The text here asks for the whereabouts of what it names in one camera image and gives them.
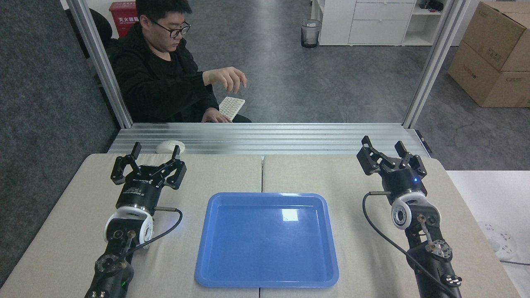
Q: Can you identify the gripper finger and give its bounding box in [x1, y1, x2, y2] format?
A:
[111, 142, 142, 185]
[155, 146, 187, 190]
[394, 141, 427, 178]
[357, 135, 392, 175]

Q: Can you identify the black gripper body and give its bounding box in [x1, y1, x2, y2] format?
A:
[381, 168, 427, 203]
[116, 166, 166, 210]

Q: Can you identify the blue plastic tray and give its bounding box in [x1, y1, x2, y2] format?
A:
[195, 192, 340, 288]

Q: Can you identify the person's left hand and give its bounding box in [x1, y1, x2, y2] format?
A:
[201, 108, 233, 123]

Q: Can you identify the person's right hand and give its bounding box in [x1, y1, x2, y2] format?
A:
[202, 67, 248, 94]

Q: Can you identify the white computer mouse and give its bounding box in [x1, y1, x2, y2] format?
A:
[156, 140, 186, 154]

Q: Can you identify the white keyboard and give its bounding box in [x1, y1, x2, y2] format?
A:
[218, 96, 246, 121]

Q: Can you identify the ribbed aluminium bench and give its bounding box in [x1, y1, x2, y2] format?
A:
[108, 123, 431, 158]

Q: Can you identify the person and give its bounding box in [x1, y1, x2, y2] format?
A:
[107, 0, 252, 123]

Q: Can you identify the large cardboard box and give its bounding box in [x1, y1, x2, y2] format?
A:
[447, 41, 530, 108]

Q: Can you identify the white power strip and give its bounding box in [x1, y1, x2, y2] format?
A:
[478, 221, 517, 260]

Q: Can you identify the white drawer cabinet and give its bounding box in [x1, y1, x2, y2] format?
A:
[311, 0, 446, 46]

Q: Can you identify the grey trash bin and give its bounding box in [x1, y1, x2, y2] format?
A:
[301, 19, 322, 48]

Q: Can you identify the black office chair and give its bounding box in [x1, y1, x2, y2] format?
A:
[65, 8, 118, 60]

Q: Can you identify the red fire extinguisher box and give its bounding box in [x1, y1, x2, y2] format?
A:
[109, 1, 138, 38]

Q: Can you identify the small cardboard box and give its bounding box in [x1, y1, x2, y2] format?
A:
[462, 1, 530, 72]

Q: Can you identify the black bench bracket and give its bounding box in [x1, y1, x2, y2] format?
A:
[415, 130, 433, 154]

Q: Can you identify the silver aluminium post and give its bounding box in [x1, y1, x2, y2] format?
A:
[402, 0, 472, 129]
[66, 0, 133, 129]

